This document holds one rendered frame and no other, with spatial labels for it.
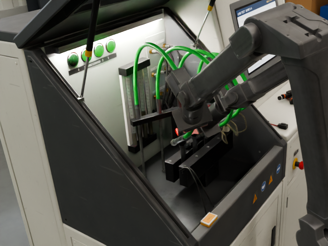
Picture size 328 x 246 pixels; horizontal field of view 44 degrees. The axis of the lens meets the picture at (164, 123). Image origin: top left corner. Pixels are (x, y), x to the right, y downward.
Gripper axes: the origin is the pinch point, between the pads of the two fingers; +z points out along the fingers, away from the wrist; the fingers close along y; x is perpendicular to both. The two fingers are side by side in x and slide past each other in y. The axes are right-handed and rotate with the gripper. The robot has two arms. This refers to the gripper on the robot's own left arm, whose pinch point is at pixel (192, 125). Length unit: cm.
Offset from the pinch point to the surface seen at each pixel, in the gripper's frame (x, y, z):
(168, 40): -49, -8, 34
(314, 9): -250, -303, 441
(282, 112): -9, -46, 54
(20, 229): -21, 112, 158
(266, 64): -34, -51, 58
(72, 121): -12.4, 33.3, -4.2
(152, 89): -33, 5, 40
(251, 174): 16.6, -16.1, 24.9
